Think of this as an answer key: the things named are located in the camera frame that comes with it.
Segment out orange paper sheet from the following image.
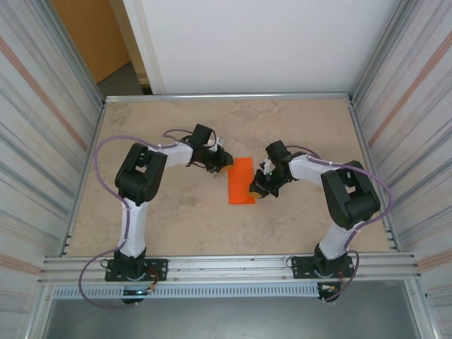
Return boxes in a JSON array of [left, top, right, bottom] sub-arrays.
[[225, 156, 257, 206]]

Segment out small black controller board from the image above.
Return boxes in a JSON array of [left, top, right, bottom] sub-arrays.
[[121, 286, 157, 305], [316, 281, 343, 304]]

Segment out grey metal shelf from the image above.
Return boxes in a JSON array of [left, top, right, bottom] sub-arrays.
[[42, 280, 424, 339]]

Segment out corrugated translucent side panel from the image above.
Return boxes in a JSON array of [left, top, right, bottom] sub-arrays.
[[0, 0, 102, 319], [352, 0, 452, 319]]

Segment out brown wooden door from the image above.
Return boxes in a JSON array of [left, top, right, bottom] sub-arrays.
[[51, 0, 133, 85]]

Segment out aluminium table end rail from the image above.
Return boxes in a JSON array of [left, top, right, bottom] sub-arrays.
[[102, 92, 354, 104]]

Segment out wide aluminium mounting rail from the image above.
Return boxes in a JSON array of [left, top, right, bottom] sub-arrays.
[[40, 251, 423, 283]]

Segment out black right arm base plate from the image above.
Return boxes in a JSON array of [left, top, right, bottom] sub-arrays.
[[290, 254, 355, 280]]

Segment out aluminium table side rail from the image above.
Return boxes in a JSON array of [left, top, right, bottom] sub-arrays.
[[347, 100, 400, 252]]

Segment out grey slotted cable duct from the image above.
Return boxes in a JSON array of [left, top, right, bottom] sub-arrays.
[[52, 282, 321, 299]]

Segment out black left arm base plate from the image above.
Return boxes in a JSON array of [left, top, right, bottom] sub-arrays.
[[105, 258, 169, 283]]

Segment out white door frame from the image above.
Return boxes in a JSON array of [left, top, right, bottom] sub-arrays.
[[121, 0, 167, 95]]

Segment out aluminium upright post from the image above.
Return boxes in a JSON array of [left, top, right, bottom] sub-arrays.
[[33, 0, 107, 107], [351, 0, 412, 102]]

